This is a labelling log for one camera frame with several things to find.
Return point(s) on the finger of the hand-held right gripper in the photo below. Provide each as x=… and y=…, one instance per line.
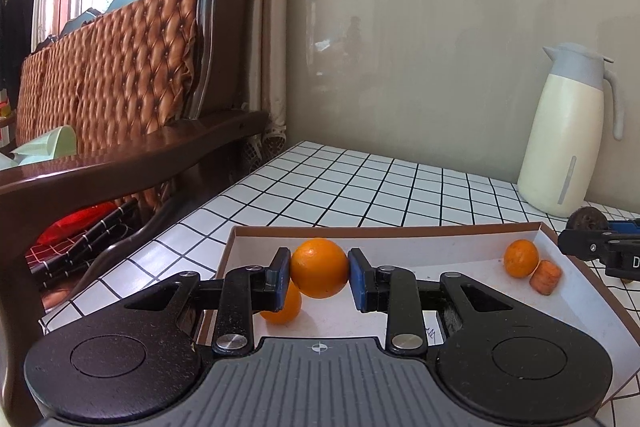
x=625, y=225
x=582, y=243

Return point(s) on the wooden sofa with tufted cushion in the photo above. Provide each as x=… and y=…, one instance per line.
x=125, y=72

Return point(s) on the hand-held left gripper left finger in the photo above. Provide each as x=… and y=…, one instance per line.
x=283, y=279

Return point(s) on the black coat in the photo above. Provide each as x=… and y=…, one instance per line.
x=17, y=32

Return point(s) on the cream thermos jug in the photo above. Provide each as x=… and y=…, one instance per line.
x=560, y=132

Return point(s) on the brown cardboard box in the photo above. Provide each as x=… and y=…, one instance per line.
x=450, y=252

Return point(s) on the black checked white tablecloth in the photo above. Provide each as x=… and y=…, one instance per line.
x=350, y=187

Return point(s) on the orange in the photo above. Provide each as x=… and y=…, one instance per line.
x=287, y=309
x=320, y=268
x=521, y=258

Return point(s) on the beige embroidered curtain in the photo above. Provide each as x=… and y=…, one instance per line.
x=240, y=7

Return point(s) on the small carrot piece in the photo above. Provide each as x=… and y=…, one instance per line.
x=546, y=278

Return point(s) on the red plastic bag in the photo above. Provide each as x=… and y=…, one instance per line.
x=70, y=227

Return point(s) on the black checked cloth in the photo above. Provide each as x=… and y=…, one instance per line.
x=95, y=247

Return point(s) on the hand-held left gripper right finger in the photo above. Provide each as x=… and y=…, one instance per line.
x=356, y=277

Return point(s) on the round dark purple fruit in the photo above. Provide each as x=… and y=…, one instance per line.
x=586, y=218

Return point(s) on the light green cup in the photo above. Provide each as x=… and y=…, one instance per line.
x=47, y=144

